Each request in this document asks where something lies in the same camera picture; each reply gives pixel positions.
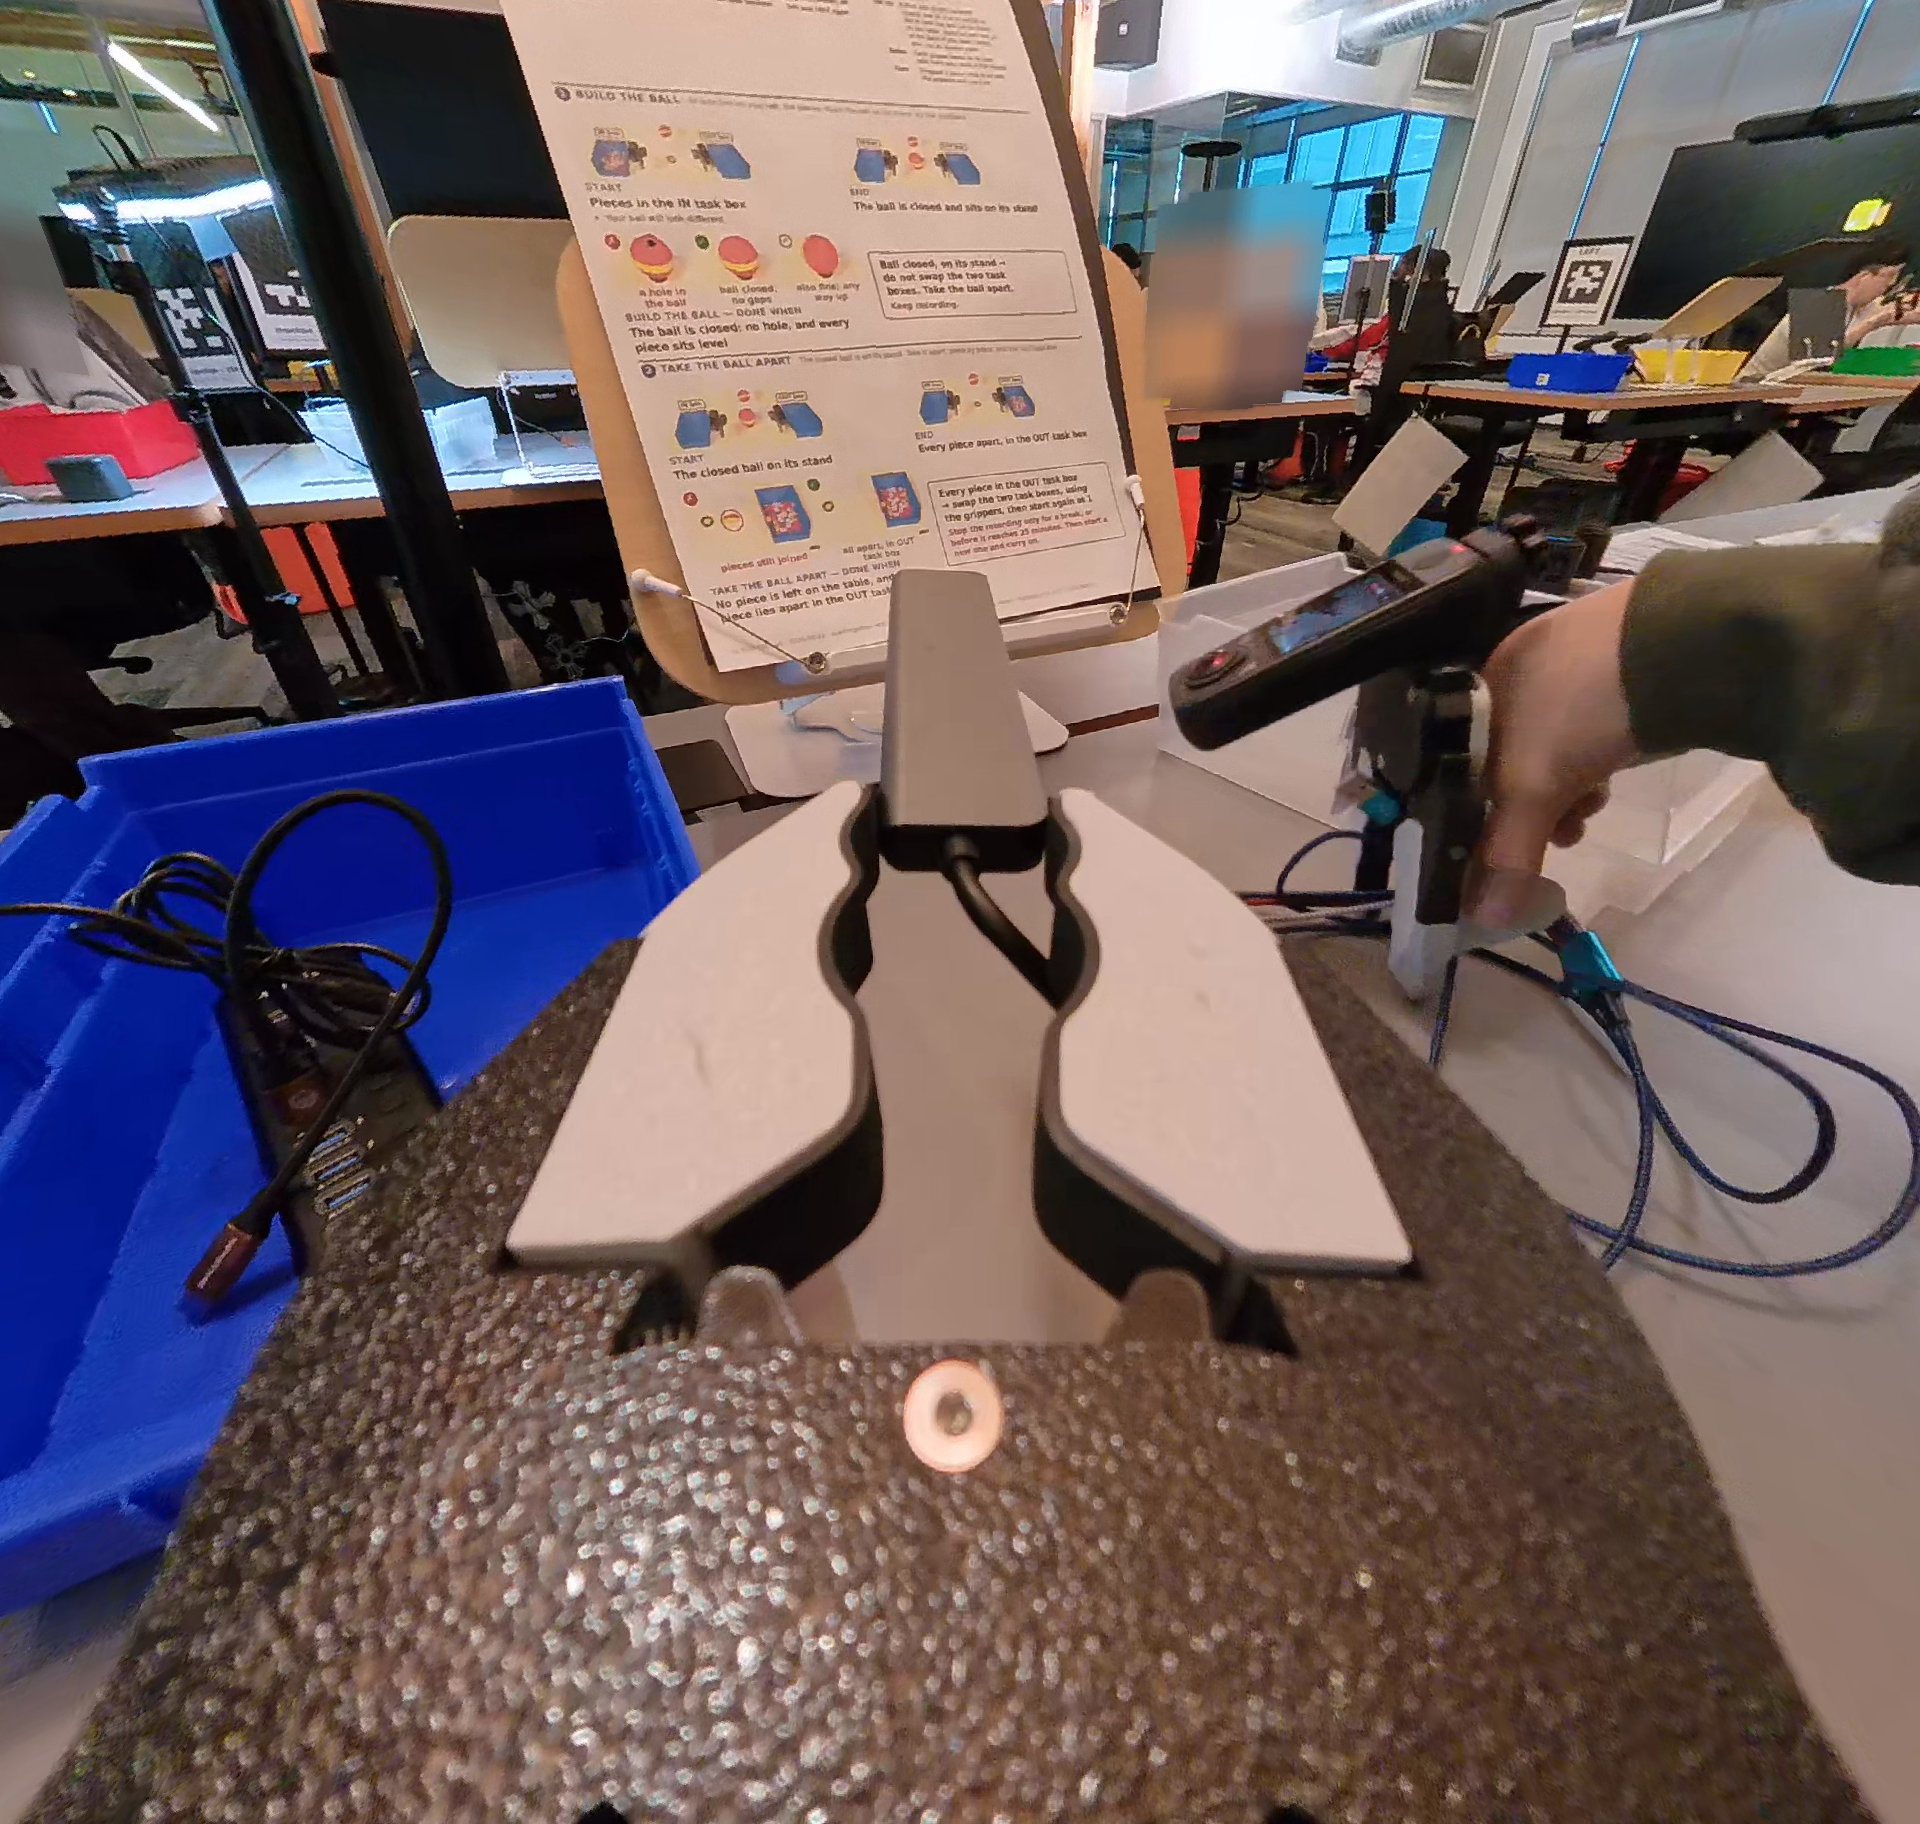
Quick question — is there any large black wall screen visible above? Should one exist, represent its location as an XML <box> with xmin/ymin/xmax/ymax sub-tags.
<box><xmin>1612</xmin><ymin>99</ymin><xmax>1920</xmax><ymax>328</ymax></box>

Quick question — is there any slim grey USB hub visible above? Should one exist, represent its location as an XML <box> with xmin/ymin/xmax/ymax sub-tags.
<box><xmin>878</xmin><ymin>570</ymin><xmax>1082</xmax><ymax>1011</ymax></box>

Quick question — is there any white angled panel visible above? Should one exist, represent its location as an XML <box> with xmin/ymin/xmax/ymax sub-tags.
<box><xmin>1335</xmin><ymin>423</ymin><xmax>1468</xmax><ymax>552</ymax></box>

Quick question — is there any wood-top office desk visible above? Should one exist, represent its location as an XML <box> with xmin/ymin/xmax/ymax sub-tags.
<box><xmin>1401</xmin><ymin>376</ymin><xmax>1920</xmax><ymax>505</ymax></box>

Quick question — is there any black monitor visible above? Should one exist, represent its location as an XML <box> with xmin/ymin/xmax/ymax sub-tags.
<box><xmin>316</xmin><ymin>0</ymin><xmax>573</xmax><ymax>224</ymax></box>

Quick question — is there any person's right hand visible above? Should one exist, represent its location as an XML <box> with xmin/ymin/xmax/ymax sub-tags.
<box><xmin>1463</xmin><ymin>579</ymin><xmax>1641</xmax><ymax>929</ymax></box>

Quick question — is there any person's right forearm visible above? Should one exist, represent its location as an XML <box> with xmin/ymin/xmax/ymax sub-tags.
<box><xmin>1619</xmin><ymin>489</ymin><xmax>1920</xmax><ymax>889</ymax></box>

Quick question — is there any black tripod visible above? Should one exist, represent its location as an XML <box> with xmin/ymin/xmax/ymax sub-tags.
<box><xmin>61</xmin><ymin>189</ymin><xmax>347</xmax><ymax>724</ymax></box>

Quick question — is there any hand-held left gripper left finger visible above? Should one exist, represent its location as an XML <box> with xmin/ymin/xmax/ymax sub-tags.
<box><xmin>502</xmin><ymin>781</ymin><xmax>891</xmax><ymax>1287</ymax></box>

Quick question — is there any clear plastic bin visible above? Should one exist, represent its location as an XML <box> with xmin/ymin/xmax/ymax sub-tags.
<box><xmin>1154</xmin><ymin>549</ymin><xmax>1787</xmax><ymax>940</ymax></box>

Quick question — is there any blue braided multi-head cable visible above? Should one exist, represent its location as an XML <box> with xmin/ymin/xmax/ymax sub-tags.
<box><xmin>1245</xmin><ymin>781</ymin><xmax>1920</xmax><ymax>1279</ymax></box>

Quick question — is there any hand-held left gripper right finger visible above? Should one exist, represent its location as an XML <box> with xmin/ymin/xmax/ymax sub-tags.
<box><xmin>1032</xmin><ymin>789</ymin><xmax>1421</xmax><ymax>1287</ymax></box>

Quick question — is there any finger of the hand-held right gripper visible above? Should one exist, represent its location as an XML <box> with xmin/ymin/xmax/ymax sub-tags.
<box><xmin>1451</xmin><ymin>875</ymin><xmax>1572</xmax><ymax>960</ymax></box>
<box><xmin>1383</xmin><ymin>820</ymin><xmax>1460</xmax><ymax>1005</ymax></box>

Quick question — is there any red bin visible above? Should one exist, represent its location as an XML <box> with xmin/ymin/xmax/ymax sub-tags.
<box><xmin>0</xmin><ymin>398</ymin><xmax>205</xmax><ymax>491</ymax></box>

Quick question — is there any fiducial marker sign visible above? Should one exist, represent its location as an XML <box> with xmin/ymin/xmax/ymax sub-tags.
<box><xmin>1546</xmin><ymin>237</ymin><xmax>1636</xmax><ymax>332</ymax></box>

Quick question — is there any black pole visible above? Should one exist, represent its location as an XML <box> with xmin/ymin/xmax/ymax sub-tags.
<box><xmin>165</xmin><ymin>0</ymin><xmax>512</xmax><ymax>704</ymax></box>

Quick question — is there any printed instruction sheet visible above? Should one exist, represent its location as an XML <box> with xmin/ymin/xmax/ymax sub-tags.
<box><xmin>473</xmin><ymin>0</ymin><xmax>1170</xmax><ymax>673</ymax></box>

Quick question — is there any large blue plastic bin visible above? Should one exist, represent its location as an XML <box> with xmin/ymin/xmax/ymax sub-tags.
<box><xmin>0</xmin><ymin>676</ymin><xmax>707</xmax><ymax>1621</ymax></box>

